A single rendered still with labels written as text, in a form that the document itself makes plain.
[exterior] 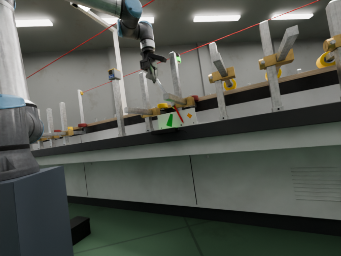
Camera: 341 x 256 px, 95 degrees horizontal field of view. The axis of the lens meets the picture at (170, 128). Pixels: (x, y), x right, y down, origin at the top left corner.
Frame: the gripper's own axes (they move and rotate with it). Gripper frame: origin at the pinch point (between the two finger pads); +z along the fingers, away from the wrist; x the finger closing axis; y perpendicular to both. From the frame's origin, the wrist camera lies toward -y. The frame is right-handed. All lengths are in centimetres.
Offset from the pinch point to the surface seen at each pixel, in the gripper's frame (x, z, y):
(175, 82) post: -6.0, 2.3, -11.2
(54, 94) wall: -165, -117, 424
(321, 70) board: -27, 11, -86
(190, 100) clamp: -5.3, 15.6, -19.0
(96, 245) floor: 15, 101, 52
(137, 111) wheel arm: 9.9, 18.3, 8.4
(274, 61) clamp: -5, 6, -62
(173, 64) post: -6.0, -8.8, -11.1
